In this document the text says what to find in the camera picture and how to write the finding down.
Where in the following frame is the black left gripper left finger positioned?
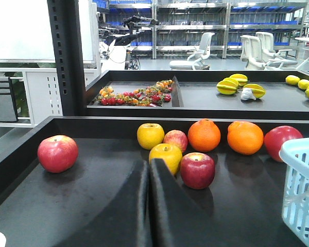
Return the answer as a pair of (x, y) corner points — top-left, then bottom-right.
(56, 161), (152, 246)

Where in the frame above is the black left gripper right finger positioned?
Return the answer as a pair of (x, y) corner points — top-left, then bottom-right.
(149, 159), (304, 246)

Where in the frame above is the light blue plastic basket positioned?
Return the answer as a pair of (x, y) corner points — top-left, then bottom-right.
(279, 138), (309, 246)

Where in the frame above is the dark red apple left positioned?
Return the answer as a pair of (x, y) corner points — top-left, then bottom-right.
(180, 152), (215, 190)

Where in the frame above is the yellow apple front left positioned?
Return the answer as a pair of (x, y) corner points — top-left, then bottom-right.
(148, 143), (182, 175)

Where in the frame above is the yellow apple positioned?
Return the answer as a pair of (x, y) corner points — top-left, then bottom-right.
(148, 143), (182, 175)
(136, 123), (165, 150)

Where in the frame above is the pink red small apple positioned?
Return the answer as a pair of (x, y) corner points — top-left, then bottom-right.
(163, 130), (188, 153)

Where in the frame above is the yellow apple back left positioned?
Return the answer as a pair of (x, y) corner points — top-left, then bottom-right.
(136, 123), (165, 150)

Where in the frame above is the orange fruit back left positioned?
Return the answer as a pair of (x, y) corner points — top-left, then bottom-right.
(187, 118), (221, 152)

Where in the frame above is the orange fruit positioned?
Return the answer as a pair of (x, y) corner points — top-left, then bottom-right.
(187, 118), (221, 152)
(227, 121), (264, 155)

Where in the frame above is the red apple far left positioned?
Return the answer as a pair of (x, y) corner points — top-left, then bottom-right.
(37, 135), (78, 173)

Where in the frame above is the black wooden produce display stand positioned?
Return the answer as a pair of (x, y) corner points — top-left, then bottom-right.
(0, 70), (309, 246)

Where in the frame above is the orange fruit back centre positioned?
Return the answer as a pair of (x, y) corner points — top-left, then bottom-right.
(227, 121), (264, 155)

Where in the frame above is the bright red apple centre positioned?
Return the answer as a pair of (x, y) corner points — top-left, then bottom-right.
(264, 126), (303, 163)

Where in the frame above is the cherry tomato vine pile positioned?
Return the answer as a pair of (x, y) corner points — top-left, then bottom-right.
(95, 79), (175, 107)

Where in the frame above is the white office chair left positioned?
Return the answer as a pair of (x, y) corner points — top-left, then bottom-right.
(169, 32), (215, 70)

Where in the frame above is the white office chair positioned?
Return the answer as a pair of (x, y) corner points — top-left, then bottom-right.
(169, 32), (215, 70)
(241, 32), (298, 70)

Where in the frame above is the white perforated cabinet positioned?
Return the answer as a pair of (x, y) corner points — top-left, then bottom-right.
(0, 67), (101, 127)

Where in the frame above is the white office chair right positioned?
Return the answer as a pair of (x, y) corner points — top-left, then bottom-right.
(241, 32), (298, 70)

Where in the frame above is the metal storage rack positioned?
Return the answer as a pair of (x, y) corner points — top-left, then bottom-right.
(97, 1), (307, 58)

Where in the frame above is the black upright shelf post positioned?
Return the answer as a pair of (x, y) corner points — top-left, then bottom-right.
(47, 0), (86, 116)

